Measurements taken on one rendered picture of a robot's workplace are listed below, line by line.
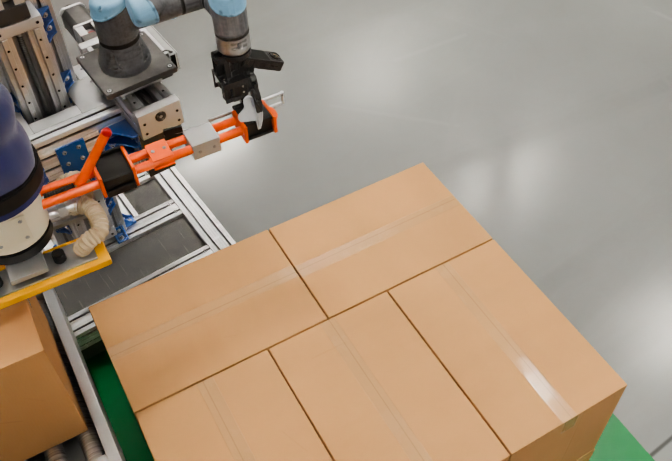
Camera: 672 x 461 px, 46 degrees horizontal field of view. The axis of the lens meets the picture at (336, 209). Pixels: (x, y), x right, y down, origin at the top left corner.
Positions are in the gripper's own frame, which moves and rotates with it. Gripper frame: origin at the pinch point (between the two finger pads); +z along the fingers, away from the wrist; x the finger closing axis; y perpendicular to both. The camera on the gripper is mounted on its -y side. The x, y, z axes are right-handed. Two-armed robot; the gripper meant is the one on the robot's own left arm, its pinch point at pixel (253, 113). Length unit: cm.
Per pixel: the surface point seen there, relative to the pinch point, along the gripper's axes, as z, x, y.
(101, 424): 60, 23, 61
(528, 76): 123, -88, -177
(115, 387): 121, -25, 56
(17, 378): 32, 20, 72
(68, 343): 60, -5, 61
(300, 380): 67, 34, 9
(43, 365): 32, 20, 66
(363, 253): 68, 4, -28
